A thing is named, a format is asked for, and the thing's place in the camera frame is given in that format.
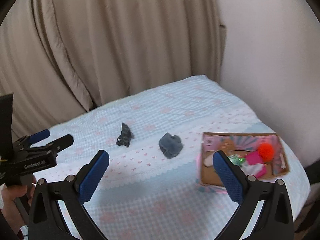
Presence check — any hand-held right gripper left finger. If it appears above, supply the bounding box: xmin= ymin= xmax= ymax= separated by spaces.
xmin=28 ymin=150 xmax=110 ymax=240

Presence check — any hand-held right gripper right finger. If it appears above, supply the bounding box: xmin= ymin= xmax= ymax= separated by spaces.
xmin=213 ymin=151 xmax=295 ymax=240

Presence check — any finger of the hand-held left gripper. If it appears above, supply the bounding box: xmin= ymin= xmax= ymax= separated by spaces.
xmin=25 ymin=134 xmax=74 ymax=156
xmin=14 ymin=129 xmax=51 ymax=147

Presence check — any green packet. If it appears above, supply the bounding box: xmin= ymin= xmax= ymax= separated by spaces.
xmin=228 ymin=155 xmax=245 ymax=167

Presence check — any pink white cloth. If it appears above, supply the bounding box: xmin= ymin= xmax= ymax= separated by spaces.
xmin=244 ymin=163 xmax=267 ymax=178

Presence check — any orange green plush toy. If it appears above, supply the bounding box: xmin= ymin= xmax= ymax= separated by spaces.
xmin=257 ymin=142 xmax=276 ymax=161

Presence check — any patterned cardboard box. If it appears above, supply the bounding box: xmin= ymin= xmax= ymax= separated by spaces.
xmin=197 ymin=132 xmax=291 ymax=194

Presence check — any person's left hand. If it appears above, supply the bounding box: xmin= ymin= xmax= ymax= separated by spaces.
xmin=0 ymin=176 xmax=37 ymax=233

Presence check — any dark patterned sock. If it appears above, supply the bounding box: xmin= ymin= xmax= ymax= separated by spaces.
xmin=116 ymin=123 xmax=135 ymax=148

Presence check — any grey sock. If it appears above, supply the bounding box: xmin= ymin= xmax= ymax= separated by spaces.
xmin=158 ymin=132 xmax=183 ymax=159

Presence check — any light blue checked blanket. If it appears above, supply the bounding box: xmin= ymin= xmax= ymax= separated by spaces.
xmin=14 ymin=75 xmax=311 ymax=240

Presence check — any beige curtain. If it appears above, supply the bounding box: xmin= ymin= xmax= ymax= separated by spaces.
xmin=0 ymin=0 xmax=227 ymax=140

